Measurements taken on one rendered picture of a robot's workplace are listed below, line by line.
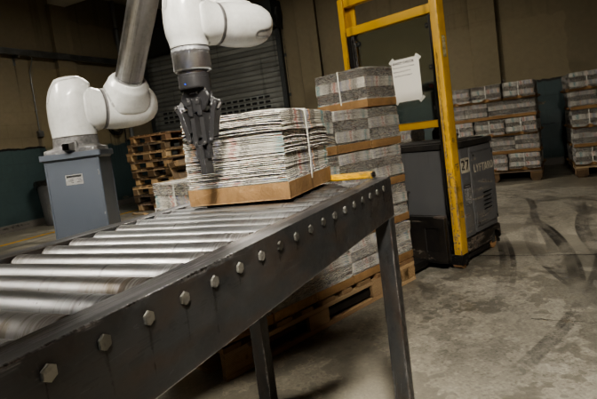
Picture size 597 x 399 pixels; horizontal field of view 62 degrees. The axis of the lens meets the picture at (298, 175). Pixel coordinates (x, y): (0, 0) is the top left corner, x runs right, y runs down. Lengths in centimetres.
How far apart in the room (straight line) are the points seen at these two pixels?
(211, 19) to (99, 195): 90
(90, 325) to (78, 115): 143
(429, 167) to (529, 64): 544
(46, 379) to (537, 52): 846
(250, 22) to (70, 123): 89
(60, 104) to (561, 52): 769
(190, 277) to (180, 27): 67
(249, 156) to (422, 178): 232
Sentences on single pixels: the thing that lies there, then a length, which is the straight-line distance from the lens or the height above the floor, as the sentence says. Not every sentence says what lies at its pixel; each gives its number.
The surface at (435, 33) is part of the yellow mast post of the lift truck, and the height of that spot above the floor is 146.
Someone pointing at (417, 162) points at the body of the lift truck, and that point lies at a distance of 348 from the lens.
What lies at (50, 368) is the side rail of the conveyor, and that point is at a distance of 53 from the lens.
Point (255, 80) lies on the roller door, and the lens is 998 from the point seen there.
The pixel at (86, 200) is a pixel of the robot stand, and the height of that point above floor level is 83.
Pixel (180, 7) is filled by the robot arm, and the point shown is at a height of 127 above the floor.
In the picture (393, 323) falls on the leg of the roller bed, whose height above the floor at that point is 35.
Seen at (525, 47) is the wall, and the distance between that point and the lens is 872.
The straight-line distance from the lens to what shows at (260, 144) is 125.
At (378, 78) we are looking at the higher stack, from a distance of 294.
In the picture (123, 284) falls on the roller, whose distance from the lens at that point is 70.
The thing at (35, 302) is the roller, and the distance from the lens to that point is 72.
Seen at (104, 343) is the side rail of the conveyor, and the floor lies 77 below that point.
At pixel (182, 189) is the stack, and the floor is 80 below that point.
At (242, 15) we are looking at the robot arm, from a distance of 127.
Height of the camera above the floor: 96
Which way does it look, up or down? 5 degrees down
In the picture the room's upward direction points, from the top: 7 degrees counter-clockwise
